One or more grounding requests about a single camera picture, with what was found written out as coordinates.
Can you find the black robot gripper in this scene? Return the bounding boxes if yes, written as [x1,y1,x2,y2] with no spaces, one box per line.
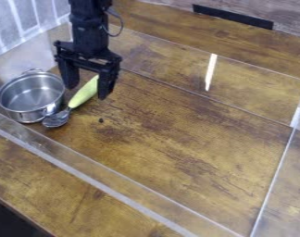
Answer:
[54,15,122,100]

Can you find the clear acrylic front barrier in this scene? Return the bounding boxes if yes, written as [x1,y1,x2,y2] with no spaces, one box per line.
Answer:
[0,114,242,237]

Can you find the clear acrylic barrier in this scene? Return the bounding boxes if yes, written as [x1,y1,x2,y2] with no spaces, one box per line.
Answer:
[251,103,300,237]
[0,114,242,237]

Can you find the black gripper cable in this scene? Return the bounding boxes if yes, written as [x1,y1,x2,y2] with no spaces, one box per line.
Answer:
[102,7,125,38]

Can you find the black strip on table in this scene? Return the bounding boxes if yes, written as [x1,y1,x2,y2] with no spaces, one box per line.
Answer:
[192,4,275,30]

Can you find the small stainless steel pot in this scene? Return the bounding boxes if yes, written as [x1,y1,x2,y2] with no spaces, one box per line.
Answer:
[0,69,66,123]

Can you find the clear acrylic right barrier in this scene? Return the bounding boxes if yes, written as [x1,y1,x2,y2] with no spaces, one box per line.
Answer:
[251,103,300,237]

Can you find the green handled metal spoon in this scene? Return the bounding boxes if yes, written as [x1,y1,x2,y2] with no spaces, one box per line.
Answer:
[42,75,99,128]

